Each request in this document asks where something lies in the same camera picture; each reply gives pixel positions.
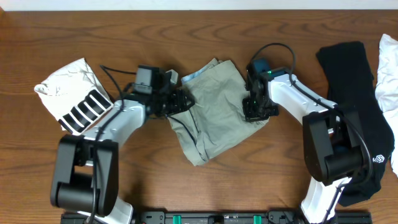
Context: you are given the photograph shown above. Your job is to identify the khaki green shorts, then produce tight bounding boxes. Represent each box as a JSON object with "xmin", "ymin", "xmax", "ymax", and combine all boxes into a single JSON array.
[{"xmin": 168, "ymin": 58, "xmax": 268, "ymax": 166}]

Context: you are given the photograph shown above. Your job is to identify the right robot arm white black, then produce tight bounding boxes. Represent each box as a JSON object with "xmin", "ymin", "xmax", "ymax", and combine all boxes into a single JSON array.
[{"xmin": 243, "ymin": 65, "xmax": 372, "ymax": 223}]

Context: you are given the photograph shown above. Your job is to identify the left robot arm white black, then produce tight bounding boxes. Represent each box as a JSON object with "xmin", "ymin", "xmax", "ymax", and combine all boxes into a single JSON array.
[{"xmin": 50, "ymin": 90, "xmax": 195, "ymax": 223}]

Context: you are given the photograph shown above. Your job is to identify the white shirt with black stripes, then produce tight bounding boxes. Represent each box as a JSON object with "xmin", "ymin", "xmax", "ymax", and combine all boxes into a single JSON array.
[{"xmin": 34, "ymin": 58, "xmax": 113, "ymax": 135}]

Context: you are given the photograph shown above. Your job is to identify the black garment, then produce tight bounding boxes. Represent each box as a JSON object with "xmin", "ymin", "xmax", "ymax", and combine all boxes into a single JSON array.
[{"xmin": 316, "ymin": 41, "xmax": 394, "ymax": 207}]

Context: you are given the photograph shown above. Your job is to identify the white garment at right edge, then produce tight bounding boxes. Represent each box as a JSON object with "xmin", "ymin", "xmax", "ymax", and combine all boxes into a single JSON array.
[{"xmin": 375, "ymin": 34, "xmax": 397, "ymax": 175}]

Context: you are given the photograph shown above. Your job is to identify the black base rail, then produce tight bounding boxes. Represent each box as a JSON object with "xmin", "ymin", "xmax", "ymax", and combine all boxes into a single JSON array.
[{"xmin": 60, "ymin": 210, "xmax": 373, "ymax": 224}]

